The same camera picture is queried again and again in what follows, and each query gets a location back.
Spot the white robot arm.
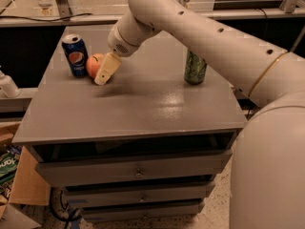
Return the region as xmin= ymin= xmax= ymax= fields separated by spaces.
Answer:
xmin=108 ymin=0 xmax=305 ymax=229

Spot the grey metal railing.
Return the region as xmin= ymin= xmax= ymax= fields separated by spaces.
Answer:
xmin=0 ymin=8 xmax=305 ymax=28

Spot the grey drawer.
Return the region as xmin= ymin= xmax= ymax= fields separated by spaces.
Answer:
xmin=65 ymin=181 xmax=215 ymax=208
xmin=82 ymin=199 xmax=203 ymax=222
xmin=36 ymin=150 xmax=232 ymax=187

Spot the green snack bag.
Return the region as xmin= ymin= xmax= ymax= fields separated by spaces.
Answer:
xmin=0 ymin=145 xmax=22 ymax=198

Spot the middle grey drawer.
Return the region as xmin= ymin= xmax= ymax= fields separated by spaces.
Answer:
xmin=65 ymin=181 xmax=215 ymax=208

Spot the green soda can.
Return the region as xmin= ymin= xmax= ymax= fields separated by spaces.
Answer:
xmin=184 ymin=51 xmax=207 ymax=85

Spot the grey drawer cabinet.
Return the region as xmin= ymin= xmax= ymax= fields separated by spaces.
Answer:
xmin=11 ymin=22 xmax=251 ymax=223

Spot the bottom grey drawer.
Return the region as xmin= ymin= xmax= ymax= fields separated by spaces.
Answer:
xmin=82 ymin=199 xmax=203 ymax=222

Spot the black cable under cabinet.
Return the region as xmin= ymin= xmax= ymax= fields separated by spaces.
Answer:
xmin=49 ymin=186 xmax=83 ymax=229

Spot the white plastic bottle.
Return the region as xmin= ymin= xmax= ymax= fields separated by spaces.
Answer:
xmin=0 ymin=71 xmax=20 ymax=98

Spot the blue pepsi can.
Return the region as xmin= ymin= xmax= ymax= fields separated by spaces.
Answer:
xmin=61 ymin=33 xmax=88 ymax=77

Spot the top grey drawer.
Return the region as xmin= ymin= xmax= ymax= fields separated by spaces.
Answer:
xmin=36 ymin=150 xmax=232 ymax=187

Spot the red apple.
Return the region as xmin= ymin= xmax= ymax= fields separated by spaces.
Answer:
xmin=86 ymin=53 xmax=105 ymax=78

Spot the brown cardboard box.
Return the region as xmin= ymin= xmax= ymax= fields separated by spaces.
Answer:
xmin=0 ymin=123 xmax=51 ymax=229

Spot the black cable on ledge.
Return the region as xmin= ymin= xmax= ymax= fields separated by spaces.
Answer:
xmin=0 ymin=12 xmax=93 ymax=23

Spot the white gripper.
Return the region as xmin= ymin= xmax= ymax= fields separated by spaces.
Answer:
xmin=94 ymin=24 xmax=139 ymax=85

